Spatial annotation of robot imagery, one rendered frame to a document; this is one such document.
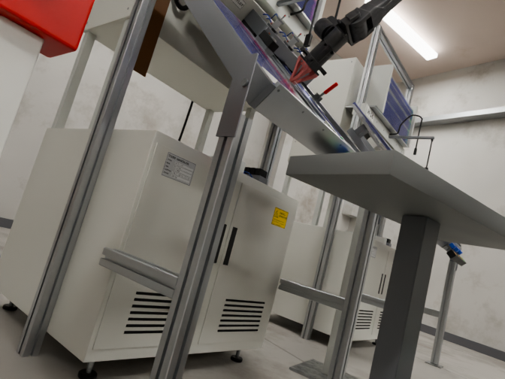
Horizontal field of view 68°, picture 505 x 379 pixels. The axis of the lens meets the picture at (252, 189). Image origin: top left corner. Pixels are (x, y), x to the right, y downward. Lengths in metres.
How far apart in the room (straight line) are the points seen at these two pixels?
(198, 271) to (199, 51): 1.01
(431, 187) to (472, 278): 3.84
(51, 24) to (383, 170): 0.53
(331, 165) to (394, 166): 0.12
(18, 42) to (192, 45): 0.92
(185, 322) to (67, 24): 0.51
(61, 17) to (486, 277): 4.23
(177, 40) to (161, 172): 0.62
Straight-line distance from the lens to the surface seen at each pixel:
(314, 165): 0.70
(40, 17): 0.65
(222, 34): 0.94
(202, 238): 0.68
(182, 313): 0.69
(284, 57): 1.47
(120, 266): 0.85
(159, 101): 4.31
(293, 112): 0.84
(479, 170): 4.76
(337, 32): 1.24
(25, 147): 3.97
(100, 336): 0.99
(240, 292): 1.28
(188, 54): 1.48
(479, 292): 4.46
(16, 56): 0.65
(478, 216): 0.83
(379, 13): 1.29
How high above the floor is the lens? 0.41
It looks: 8 degrees up
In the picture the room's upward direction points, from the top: 15 degrees clockwise
